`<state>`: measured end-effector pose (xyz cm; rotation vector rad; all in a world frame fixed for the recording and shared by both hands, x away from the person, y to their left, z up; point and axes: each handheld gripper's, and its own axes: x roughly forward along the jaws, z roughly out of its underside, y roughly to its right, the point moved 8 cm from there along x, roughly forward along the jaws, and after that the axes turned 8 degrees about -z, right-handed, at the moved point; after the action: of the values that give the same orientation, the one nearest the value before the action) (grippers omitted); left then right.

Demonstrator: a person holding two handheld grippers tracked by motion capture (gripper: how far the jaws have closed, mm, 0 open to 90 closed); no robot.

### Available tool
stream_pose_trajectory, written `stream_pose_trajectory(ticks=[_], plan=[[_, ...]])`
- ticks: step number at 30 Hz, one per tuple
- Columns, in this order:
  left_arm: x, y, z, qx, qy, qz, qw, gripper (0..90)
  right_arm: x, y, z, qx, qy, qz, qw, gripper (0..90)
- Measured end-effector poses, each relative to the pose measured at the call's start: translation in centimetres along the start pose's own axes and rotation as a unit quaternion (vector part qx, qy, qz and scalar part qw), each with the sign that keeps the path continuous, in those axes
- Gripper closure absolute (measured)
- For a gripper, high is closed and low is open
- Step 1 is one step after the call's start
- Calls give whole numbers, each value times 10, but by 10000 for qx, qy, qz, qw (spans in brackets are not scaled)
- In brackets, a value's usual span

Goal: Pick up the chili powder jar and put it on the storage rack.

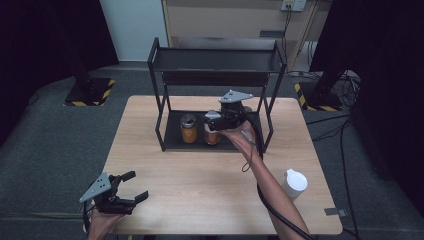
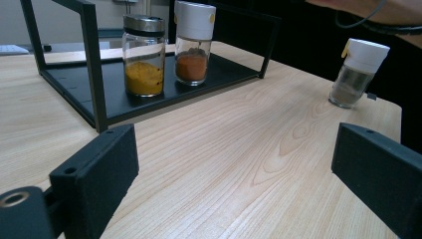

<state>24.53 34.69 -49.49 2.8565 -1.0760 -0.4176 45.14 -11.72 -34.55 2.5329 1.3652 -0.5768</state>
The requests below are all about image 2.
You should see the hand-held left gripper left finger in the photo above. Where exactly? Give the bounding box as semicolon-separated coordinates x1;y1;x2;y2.
49;123;140;239

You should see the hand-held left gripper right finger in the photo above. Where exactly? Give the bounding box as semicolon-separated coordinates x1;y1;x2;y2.
330;121;422;239

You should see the black metal shelf rack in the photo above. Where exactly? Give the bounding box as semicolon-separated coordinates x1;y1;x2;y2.
19;0;283;134

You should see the silver lid yellow spice jar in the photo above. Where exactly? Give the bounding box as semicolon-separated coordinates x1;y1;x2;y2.
121;13;166;99

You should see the white lid orange spice jar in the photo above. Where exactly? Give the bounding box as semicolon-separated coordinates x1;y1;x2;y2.
173;0;217;87

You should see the white lid grey spice jar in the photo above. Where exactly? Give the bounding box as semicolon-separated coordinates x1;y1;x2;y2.
327;38;391;110

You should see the white flat object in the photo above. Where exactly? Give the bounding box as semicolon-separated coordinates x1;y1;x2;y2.
0;44;31;56

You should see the right hand-held gripper cable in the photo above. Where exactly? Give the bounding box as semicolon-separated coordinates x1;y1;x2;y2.
333;0;422;36

